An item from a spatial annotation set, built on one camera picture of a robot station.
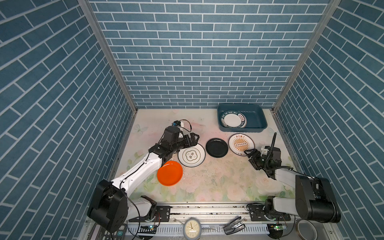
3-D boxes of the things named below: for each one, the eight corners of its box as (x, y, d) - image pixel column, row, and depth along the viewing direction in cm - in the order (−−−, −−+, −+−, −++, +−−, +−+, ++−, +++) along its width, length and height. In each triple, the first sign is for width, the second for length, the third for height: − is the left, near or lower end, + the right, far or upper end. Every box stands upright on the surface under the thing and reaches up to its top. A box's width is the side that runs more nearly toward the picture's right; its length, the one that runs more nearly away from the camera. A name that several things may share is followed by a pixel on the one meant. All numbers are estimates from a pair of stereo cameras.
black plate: (206, 157, 96) (206, 156, 94) (205, 139, 105) (205, 137, 103) (228, 157, 96) (229, 156, 94) (226, 139, 105) (226, 137, 104)
